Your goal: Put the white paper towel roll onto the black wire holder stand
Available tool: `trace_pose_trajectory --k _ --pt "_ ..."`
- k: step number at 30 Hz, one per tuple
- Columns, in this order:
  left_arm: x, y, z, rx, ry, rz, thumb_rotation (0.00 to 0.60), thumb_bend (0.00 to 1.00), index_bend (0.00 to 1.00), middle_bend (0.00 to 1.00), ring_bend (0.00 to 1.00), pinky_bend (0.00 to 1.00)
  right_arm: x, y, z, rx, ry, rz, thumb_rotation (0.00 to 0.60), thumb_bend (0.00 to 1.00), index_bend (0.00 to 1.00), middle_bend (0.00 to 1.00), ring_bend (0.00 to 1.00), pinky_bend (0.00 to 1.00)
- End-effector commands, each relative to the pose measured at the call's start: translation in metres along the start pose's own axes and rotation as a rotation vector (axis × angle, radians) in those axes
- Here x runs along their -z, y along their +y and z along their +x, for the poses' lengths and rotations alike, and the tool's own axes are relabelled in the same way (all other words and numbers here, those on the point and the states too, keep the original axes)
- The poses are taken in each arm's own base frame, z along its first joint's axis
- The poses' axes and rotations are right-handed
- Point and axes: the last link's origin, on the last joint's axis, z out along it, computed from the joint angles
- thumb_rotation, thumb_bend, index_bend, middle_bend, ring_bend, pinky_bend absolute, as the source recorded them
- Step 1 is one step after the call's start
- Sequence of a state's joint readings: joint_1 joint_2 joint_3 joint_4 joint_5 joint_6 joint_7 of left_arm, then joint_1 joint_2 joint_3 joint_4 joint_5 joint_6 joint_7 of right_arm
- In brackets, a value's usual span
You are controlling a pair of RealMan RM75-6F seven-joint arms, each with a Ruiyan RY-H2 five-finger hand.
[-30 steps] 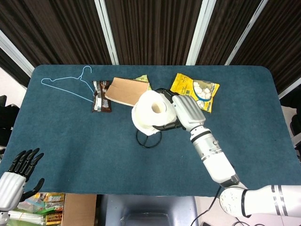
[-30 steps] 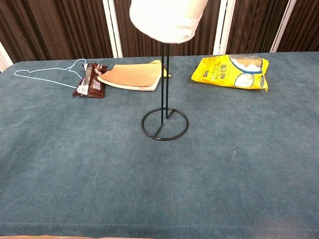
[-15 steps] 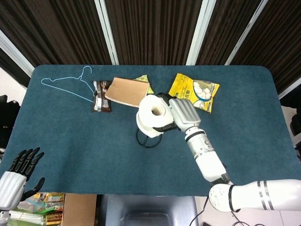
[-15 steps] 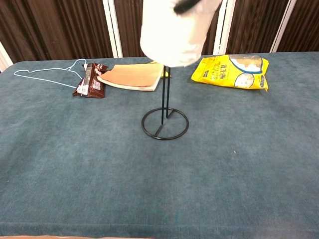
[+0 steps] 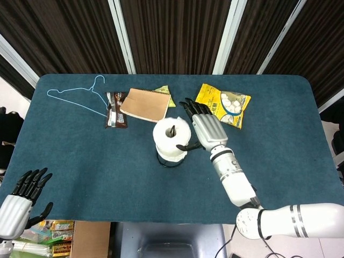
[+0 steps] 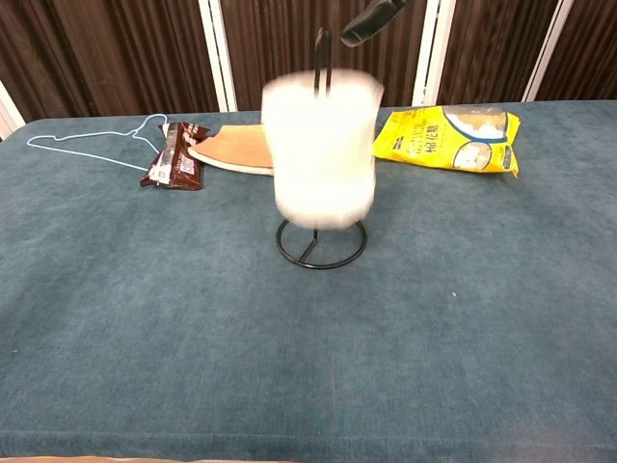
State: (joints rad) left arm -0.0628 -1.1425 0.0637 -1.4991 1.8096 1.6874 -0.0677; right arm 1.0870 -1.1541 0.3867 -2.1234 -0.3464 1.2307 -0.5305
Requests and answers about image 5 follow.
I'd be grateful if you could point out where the dark brown slatted panel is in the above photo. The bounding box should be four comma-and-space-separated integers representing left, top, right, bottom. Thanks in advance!
225, 0, 299, 75
120, 0, 232, 75
264, 0, 344, 105
0, 0, 128, 81

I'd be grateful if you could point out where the white paper towel roll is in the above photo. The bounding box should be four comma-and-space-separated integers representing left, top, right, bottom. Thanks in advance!
152, 116, 192, 163

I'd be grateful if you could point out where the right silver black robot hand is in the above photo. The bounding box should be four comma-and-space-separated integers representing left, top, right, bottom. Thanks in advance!
176, 97, 229, 152

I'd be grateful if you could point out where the white partition frame post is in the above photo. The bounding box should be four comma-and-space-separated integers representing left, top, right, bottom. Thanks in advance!
0, 33, 40, 102
257, 0, 307, 75
318, 87, 344, 113
212, 0, 248, 75
107, 0, 137, 75

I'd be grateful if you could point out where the green yellow snack packet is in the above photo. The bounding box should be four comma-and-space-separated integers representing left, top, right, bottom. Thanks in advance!
49, 220, 75, 232

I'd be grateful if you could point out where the light blue wire hanger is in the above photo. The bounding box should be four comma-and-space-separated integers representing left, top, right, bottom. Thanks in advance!
47, 75, 108, 118

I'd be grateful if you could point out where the black chair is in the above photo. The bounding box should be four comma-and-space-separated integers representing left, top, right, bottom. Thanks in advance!
0, 106, 26, 173
319, 103, 344, 170

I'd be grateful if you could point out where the brown cardboard box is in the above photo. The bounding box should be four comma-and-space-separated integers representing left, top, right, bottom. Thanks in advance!
73, 220, 111, 258

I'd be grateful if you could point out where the black cable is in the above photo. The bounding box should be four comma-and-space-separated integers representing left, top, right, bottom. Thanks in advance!
214, 208, 285, 258

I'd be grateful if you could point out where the yellow-green small packet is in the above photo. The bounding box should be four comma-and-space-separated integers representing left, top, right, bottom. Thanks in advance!
154, 85, 175, 108

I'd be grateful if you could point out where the brown cover notebook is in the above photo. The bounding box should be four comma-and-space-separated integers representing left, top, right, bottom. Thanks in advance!
119, 88, 172, 124

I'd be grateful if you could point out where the black wire paper towel stand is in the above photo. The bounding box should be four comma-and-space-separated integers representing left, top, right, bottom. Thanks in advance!
156, 125, 188, 168

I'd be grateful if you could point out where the clear plastic bag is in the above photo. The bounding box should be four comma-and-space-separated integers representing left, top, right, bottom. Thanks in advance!
21, 223, 52, 244

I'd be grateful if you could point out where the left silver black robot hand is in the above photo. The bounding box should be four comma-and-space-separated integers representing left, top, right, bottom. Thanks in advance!
0, 167, 54, 240

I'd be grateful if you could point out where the red gold snack packet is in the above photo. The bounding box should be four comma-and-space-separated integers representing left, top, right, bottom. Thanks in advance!
52, 243, 73, 258

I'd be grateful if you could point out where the white wrapped stick bundle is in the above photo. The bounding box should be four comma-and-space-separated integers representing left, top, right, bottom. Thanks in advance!
12, 240, 52, 258

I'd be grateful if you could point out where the brown snack packet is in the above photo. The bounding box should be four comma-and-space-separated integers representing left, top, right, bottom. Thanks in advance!
104, 91, 129, 129

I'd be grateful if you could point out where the teal table cloth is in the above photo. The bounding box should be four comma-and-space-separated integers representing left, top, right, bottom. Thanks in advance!
0, 74, 337, 224

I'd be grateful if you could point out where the yellow marshmallow bag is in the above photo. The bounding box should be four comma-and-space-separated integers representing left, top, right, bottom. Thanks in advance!
195, 83, 252, 130

